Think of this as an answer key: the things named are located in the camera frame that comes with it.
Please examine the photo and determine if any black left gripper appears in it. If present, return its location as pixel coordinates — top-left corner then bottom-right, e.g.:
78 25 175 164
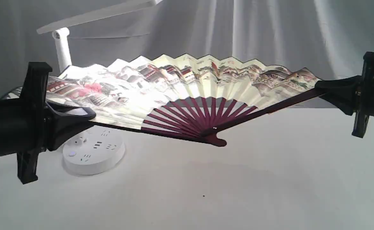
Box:
0 62 96 184

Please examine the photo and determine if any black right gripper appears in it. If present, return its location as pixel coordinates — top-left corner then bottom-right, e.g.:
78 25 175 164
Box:
314 51 374 138

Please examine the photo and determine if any painted paper folding fan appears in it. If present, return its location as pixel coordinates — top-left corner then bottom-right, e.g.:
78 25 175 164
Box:
2 53 328 147

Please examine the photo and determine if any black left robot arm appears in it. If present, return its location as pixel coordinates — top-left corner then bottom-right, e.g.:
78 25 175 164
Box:
0 62 96 184

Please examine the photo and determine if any white desk lamp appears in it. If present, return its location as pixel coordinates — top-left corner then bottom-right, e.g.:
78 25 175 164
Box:
36 0 159 176

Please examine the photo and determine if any grey backdrop curtain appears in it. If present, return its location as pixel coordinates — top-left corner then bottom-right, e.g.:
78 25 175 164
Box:
0 0 374 96

